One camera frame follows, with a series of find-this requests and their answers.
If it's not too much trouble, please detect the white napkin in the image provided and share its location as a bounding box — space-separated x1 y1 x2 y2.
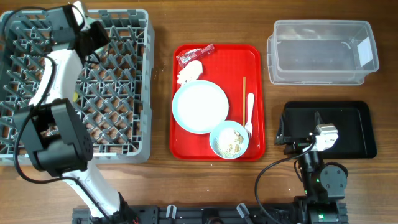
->
177 60 203 85

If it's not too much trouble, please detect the yellow plastic cup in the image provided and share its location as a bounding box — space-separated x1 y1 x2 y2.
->
73 91 79 102

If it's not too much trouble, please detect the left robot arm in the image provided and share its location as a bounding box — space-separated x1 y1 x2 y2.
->
14 21 135 223

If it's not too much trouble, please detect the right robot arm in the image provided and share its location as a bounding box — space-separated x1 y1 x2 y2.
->
274 112 348 223

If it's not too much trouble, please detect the grey dishwasher rack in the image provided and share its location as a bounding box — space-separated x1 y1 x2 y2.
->
1 9 155 166

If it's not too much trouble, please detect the white plastic fork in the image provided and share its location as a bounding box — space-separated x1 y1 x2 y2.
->
245 93 254 139

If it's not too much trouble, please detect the black plastic tray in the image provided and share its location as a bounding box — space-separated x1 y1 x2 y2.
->
277 101 377 159

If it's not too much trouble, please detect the small blue bowl with crumbs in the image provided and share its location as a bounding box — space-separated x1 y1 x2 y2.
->
209 121 249 160

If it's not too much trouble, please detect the wooden chopstick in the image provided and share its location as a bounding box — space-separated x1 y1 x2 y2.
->
242 76 246 126

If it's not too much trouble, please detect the clear plastic bin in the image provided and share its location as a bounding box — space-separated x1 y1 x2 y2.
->
267 20 379 85

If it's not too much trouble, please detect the red plastic tray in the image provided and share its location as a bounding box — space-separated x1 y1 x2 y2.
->
170 44 266 161

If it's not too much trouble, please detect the red snack wrapper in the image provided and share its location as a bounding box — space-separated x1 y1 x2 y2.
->
176 44 215 68

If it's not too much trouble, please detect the large light blue plate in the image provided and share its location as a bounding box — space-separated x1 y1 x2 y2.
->
172 80 229 134

